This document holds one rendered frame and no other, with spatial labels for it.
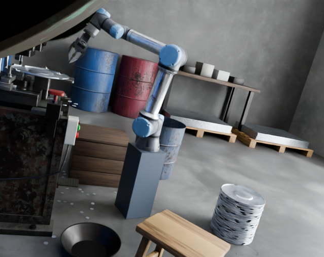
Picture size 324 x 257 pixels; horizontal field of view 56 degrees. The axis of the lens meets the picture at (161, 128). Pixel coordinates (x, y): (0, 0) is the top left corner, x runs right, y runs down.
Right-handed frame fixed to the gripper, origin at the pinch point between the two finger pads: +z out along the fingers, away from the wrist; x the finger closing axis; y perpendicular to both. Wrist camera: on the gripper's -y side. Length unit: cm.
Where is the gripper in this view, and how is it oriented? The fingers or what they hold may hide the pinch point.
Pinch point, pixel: (69, 60)
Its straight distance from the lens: 187.9
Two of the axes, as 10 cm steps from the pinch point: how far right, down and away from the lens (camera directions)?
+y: -2.9, -3.0, 9.1
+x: -7.4, -5.4, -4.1
